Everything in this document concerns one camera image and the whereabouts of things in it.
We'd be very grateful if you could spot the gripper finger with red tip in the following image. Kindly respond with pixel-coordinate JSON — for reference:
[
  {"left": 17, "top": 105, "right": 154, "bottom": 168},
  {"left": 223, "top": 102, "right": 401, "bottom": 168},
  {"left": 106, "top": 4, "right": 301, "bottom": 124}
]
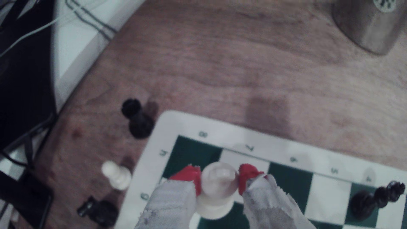
[
  {"left": 238, "top": 164, "right": 315, "bottom": 229},
  {"left": 135, "top": 165, "right": 202, "bottom": 229}
]

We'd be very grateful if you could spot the white pawn chess piece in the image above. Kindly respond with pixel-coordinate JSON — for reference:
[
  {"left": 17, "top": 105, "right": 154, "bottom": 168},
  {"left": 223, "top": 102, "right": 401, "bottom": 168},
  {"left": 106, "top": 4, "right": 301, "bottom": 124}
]
[
  {"left": 101, "top": 161, "right": 132, "bottom": 191},
  {"left": 195, "top": 162, "right": 239, "bottom": 221}
]

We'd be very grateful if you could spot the green white chess mat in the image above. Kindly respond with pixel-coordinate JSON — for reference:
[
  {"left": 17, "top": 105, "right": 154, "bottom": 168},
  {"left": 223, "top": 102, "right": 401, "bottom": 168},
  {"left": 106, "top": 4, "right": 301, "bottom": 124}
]
[{"left": 114, "top": 110, "right": 407, "bottom": 229}]

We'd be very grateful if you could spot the black queen chess piece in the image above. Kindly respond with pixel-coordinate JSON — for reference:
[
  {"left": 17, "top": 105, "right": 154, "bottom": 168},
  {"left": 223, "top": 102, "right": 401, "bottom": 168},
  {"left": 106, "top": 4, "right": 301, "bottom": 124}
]
[{"left": 350, "top": 181, "right": 406, "bottom": 221}]

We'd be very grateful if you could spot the black flat device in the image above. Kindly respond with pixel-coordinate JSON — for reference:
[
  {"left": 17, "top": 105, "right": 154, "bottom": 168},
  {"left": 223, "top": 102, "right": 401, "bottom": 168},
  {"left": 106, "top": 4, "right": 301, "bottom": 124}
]
[{"left": 0, "top": 170, "right": 54, "bottom": 229}]

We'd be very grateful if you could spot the black furniture panel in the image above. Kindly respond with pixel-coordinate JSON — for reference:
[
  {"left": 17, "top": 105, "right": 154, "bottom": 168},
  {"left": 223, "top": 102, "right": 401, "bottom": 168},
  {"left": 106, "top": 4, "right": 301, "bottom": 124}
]
[{"left": 0, "top": 0, "right": 58, "bottom": 153}]

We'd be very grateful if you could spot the brushed metal cup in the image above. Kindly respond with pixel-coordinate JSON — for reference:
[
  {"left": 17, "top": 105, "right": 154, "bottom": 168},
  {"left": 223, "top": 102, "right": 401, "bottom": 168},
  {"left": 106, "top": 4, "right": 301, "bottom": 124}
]
[{"left": 331, "top": 0, "right": 407, "bottom": 56}]

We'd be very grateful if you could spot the dark gray cable pair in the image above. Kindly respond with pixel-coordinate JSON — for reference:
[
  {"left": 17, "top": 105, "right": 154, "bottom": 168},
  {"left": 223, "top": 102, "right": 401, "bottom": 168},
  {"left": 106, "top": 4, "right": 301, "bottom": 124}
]
[{"left": 65, "top": 0, "right": 116, "bottom": 40}]

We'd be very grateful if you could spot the thin white cable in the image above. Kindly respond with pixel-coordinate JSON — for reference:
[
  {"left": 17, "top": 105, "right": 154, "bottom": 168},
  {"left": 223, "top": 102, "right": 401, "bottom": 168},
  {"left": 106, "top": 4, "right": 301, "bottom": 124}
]
[{"left": 0, "top": 0, "right": 107, "bottom": 58}]

